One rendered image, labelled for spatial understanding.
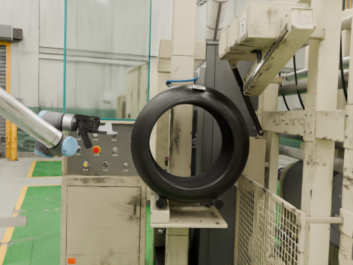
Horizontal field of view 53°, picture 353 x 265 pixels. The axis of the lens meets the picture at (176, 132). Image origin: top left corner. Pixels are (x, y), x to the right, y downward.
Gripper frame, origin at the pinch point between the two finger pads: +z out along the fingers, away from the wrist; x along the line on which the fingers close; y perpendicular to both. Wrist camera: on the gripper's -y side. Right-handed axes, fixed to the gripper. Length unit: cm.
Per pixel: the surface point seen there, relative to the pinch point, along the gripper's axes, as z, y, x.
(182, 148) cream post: 36.9, -4.5, 26.4
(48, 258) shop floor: -55, -130, 142
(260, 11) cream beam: 53, 59, -35
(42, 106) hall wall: -283, -22, 849
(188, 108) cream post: 37.1, 18.6, 26.6
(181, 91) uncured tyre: 28.5, 25.0, -10.7
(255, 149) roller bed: 77, 1, 19
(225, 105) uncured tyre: 50, 22, -12
